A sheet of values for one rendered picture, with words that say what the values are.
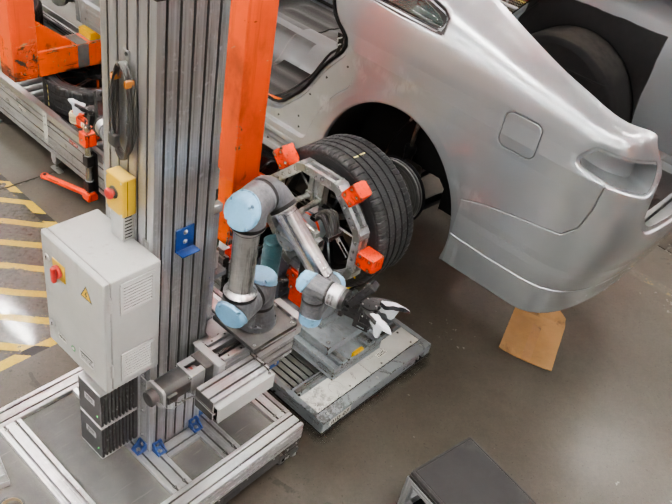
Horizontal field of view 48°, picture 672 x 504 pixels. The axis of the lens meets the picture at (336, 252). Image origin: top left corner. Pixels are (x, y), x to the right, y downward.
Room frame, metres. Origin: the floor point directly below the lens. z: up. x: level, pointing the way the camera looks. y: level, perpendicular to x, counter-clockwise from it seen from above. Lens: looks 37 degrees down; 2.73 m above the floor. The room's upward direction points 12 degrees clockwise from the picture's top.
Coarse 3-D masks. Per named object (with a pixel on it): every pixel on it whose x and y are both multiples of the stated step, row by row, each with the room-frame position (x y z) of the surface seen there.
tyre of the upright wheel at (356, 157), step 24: (312, 144) 2.82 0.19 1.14; (336, 144) 2.80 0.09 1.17; (360, 144) 2.83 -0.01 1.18; (336, 168) 2.69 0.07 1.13; (360, 168) 2.67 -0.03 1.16; (384, 168) 2.74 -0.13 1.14; (384, 192) 2.63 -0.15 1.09; (408, 192) 2.73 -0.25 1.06; (384, 216) 2.56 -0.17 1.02; (408, 216) 2.67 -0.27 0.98; (384, 240) 2.53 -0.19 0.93; (408, 240) 2.67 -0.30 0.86; (384, 264) 2.56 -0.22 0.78
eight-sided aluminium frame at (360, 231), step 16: (304, 160) 2.71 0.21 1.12; (288, 176) 2.73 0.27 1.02; (320, 176) 2.63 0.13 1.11; (336, 176) 2.63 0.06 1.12; (336, 192) 2.57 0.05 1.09; (352, 208) 2.56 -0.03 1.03; (272, 224) 2.76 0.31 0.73; (352, 224) 2.50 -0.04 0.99; (352, 240) 2.49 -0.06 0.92; (288, 256) 2.69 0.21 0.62; (352, 256) 2.48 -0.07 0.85; (352, 272) 2.47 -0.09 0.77
